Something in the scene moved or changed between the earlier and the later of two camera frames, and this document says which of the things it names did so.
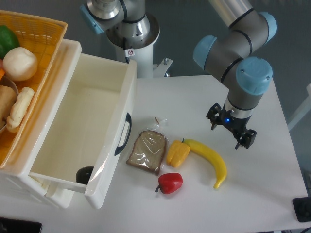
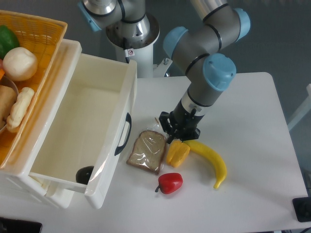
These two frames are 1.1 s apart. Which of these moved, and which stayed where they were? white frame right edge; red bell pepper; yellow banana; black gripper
Moved: black gripper
Stayed: white frame right edge; red bell pepper; yellow banana
